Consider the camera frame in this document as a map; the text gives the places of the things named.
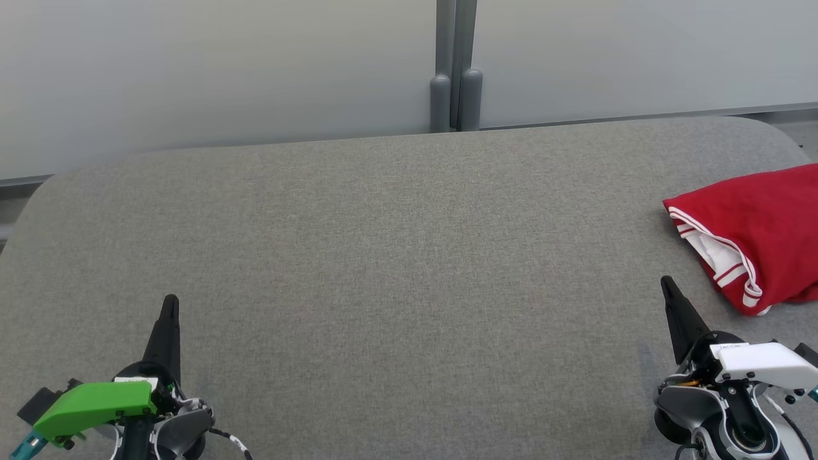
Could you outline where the grey fabric sofa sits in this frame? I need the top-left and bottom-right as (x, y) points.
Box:
(0, 115), (818, 460)

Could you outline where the red basketball jersey garment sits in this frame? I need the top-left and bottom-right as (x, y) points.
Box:
(663, 164), (818, 317)

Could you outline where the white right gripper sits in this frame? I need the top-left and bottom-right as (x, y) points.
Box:
(660, 275), (818, 392)

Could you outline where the teal plug left camera cable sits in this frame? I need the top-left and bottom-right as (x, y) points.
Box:
(10, 431), (49, 460)

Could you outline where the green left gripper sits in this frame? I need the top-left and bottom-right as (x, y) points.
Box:
(32, 294), (186, 448)

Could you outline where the black white braided cable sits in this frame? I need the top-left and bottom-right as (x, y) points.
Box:
(208, 427), (254, 460)

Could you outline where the grey partition post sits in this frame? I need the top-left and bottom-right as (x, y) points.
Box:
(429, 0), (484, 134)

